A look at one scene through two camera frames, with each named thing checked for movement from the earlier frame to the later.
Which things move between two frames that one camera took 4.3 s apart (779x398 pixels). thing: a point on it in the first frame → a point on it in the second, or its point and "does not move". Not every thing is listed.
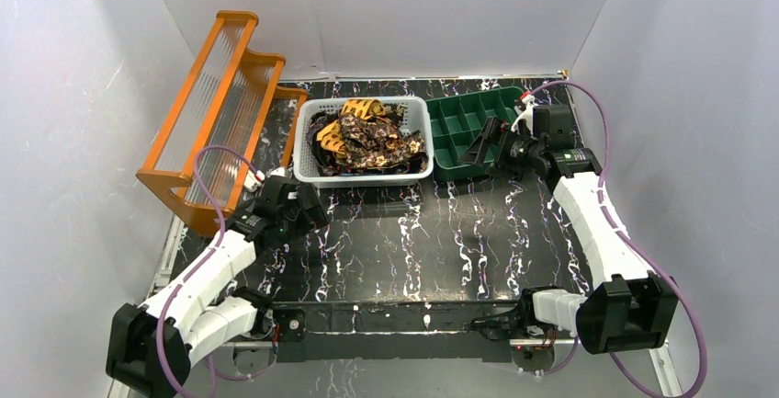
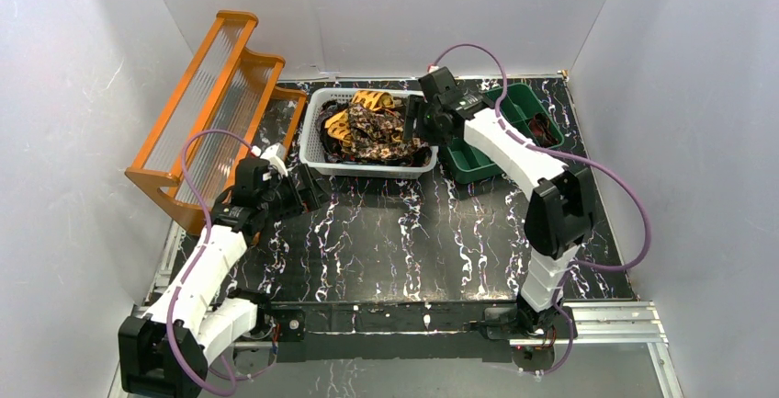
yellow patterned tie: [331, 136] → [338, 126]
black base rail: [401, 331] does not move
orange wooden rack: [230, 129] does not move
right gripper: [504, 144] → [415, 119]
